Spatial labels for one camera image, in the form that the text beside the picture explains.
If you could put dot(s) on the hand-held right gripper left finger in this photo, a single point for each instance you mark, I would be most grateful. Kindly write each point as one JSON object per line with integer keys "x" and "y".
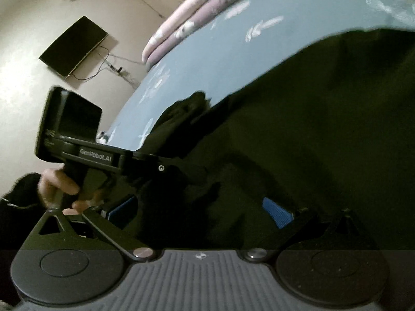
{"x": 124, "y": 213}

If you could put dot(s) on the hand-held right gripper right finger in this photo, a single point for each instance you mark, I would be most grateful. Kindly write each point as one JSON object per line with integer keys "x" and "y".
{"x": 277, "y": 214}

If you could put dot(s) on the black knit sweater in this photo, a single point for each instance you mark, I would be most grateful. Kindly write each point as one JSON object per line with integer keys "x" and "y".
{"x": 291, "y": 129}

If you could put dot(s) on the person's left forearm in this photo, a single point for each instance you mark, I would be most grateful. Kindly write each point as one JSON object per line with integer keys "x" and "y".
{"x": 19, "y": 207}

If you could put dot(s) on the person's left hand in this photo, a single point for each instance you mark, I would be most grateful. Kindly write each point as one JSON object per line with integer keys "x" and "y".
{"x": 61, "y": 184}

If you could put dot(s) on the purple floral quilt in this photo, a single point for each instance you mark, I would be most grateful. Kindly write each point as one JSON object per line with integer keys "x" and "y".
{"x": 207, "y": 22}

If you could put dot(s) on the wall-mounted television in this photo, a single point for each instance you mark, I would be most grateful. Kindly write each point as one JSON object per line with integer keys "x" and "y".
{"x": 73, "y": 47}

